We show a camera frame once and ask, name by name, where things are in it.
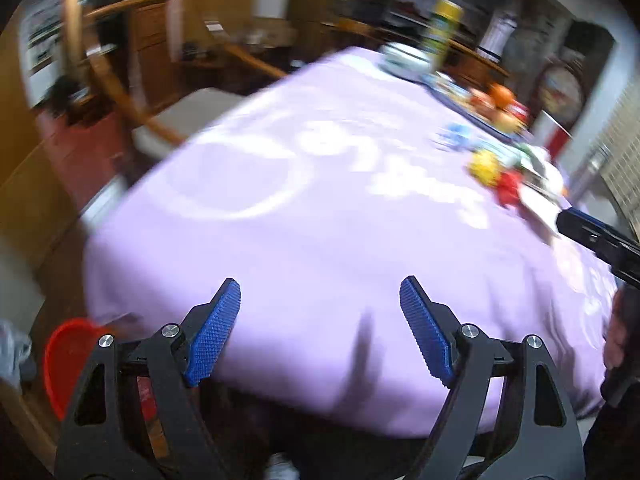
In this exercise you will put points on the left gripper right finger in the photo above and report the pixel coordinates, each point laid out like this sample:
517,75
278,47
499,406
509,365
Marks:
535,436

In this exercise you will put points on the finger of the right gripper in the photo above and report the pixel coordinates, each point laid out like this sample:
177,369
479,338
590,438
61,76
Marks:
619,252

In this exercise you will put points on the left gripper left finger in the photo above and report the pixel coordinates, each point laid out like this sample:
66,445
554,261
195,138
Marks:
104,435

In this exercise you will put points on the red foam net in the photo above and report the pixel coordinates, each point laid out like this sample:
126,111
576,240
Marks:
508,188

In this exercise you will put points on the yellow foam fruit net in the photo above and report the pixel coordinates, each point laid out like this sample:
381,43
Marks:
485,168

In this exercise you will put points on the blue face mask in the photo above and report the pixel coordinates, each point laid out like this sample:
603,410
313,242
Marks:
455,137

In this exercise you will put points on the green white milk carton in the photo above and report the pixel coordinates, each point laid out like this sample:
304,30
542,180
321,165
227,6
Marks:
533,158

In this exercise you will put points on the red trash bin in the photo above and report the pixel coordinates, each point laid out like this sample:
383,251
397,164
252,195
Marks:
65,356

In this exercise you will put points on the person right hand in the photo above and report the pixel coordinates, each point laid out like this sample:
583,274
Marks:
624,316

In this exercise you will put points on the steel water bottle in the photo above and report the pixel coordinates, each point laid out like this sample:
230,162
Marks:
582,178

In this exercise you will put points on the patterned curtain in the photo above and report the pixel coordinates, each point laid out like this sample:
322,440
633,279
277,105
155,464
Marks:
621,137

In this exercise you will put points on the red white box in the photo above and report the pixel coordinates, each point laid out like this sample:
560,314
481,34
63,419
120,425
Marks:
550,135

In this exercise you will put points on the apple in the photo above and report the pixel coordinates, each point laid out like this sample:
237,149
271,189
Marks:
505,122

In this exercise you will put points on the blue fruit plate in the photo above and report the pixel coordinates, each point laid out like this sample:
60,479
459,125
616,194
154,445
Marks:
455,97

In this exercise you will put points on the orange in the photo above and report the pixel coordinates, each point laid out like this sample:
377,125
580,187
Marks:
503,97

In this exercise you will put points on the red wrapped fruit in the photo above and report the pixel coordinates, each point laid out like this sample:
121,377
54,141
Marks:
481,102

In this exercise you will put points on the purple smile tablecloth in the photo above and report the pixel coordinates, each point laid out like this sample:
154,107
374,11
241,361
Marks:
319,195

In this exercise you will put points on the yellow cylindrical can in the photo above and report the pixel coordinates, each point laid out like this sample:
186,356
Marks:
440,29

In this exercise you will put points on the white ceramic lidded jar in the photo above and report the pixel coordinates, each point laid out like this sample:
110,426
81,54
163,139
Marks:
405,62

